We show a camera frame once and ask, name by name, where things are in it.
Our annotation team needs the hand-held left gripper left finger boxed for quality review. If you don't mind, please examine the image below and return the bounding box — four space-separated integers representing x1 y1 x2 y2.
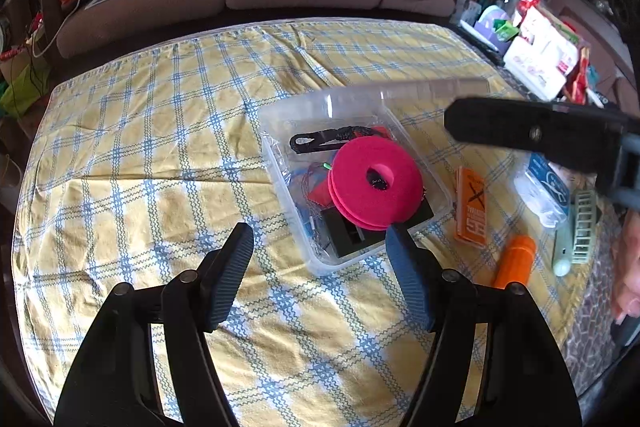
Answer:
52 222 256 427

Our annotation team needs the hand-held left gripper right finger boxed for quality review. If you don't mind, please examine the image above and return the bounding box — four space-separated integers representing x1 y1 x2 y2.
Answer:
385 224 583 427

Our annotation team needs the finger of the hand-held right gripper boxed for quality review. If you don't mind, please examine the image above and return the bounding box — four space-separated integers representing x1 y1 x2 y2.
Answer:
444 96 640 171

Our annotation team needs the black folding knife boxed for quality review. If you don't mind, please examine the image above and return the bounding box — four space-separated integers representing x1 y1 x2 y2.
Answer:
320 202 435 259

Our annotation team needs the pink spool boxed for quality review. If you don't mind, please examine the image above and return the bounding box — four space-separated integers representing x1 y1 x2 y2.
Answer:
327 138 426 230

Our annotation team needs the zip bag with blue wire saw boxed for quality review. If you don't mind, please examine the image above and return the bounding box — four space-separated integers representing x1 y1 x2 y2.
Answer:
285 157 351 253

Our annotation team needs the black and red small tool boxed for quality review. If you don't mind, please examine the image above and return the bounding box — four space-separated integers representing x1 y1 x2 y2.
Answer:
289 124 396 155

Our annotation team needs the clear plastic box with lid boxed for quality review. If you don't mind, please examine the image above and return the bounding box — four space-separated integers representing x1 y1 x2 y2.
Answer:
259 76 493 278

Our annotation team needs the person's right hand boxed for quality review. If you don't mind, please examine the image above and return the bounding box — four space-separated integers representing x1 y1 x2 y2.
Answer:
610 222 640 325

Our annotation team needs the white tissue pack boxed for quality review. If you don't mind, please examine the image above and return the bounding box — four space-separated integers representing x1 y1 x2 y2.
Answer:
520 7 583 58
502 37 568 100

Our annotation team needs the green mini fan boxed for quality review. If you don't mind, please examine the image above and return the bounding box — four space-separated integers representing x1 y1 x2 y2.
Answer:
552 188 598 278

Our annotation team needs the clear case with blue label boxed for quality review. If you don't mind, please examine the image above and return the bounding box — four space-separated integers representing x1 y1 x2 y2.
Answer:
512 152 573 230

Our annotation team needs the orange card packet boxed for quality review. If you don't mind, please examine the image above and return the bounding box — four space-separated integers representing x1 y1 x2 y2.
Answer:
452 167 488 248

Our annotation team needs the green packet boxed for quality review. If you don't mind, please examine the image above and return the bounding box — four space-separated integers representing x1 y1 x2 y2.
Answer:
492 19 521 42

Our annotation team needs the red snack packet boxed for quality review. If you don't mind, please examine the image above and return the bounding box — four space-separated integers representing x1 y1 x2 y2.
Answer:
567 47 593 105

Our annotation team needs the orange cylinder case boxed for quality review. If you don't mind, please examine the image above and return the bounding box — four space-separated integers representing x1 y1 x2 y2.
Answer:
490 234 538 290

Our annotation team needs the yellow checked tablecloth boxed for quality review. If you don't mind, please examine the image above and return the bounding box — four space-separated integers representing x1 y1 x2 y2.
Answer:
11 18 608 423

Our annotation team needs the green bag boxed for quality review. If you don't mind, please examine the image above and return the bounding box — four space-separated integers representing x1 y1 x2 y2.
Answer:
0 67 51 118

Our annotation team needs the white cable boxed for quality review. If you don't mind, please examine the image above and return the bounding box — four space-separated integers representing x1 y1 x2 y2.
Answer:
32 0 103 60

